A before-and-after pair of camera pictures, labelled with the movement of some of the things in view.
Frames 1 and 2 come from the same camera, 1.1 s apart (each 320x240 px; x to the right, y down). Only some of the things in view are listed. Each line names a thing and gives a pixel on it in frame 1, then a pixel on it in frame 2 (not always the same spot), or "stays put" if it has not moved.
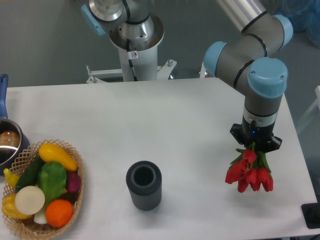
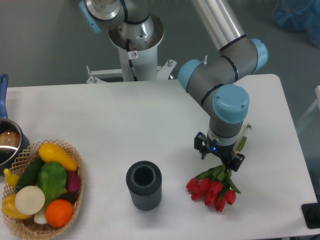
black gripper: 246,133 -> 224,153
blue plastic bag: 304,14 stays put
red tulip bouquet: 250,167 -> 215,186
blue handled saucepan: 14,143 stays put
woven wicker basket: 45,190 stays put
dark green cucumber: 30,176 stays put
